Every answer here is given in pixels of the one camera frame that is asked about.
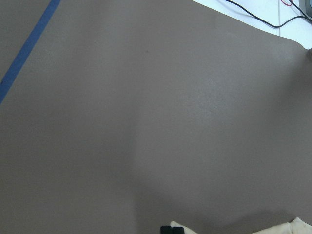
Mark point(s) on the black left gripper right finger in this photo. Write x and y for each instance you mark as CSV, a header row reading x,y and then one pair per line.
x,y
178,230

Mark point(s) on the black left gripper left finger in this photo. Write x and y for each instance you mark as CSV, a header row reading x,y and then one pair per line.
x,y
165,230

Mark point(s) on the beige long-sleeve printed shirt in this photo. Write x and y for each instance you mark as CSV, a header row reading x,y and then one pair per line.
x,y
296,226

